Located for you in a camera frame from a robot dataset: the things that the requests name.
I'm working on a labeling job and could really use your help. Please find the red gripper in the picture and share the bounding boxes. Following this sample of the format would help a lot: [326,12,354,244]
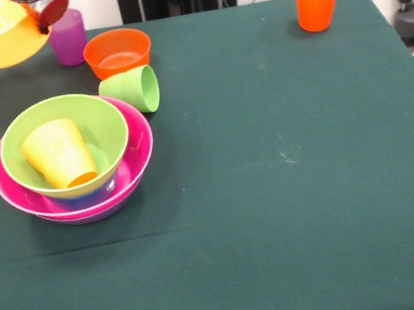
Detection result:
[22,0,74,38]

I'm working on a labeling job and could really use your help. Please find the orange bowl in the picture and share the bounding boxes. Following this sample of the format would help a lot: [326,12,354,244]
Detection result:
[79,24,156,83]

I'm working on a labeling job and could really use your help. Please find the green cup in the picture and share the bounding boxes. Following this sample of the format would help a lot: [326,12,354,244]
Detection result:
[95,63,164,122]

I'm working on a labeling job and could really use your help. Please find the green bowl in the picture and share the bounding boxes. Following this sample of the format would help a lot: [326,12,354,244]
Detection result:
[0,84,139,208]

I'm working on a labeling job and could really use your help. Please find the yellow-orange cup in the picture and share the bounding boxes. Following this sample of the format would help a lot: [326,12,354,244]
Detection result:
[16,114,101,196]

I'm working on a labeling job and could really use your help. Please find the large pink bowl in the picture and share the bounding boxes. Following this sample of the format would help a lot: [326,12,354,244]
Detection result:
[0,87,166,232]

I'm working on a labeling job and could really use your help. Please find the blue bowl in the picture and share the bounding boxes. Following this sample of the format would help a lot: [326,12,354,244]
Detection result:
[42,169,124,215]

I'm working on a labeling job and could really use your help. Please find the purple cup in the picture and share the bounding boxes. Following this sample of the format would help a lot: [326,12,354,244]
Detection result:
[44,5,93,71]

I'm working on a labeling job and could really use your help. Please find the purple bowl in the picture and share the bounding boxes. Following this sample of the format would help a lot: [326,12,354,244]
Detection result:
[35,191,150,232]

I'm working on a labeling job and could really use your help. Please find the orange cup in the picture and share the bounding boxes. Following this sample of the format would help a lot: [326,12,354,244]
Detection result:
[294,0,347,36]

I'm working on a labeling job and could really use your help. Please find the dark green tablecloth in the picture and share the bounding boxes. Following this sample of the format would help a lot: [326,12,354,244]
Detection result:
[0,0,414,310]

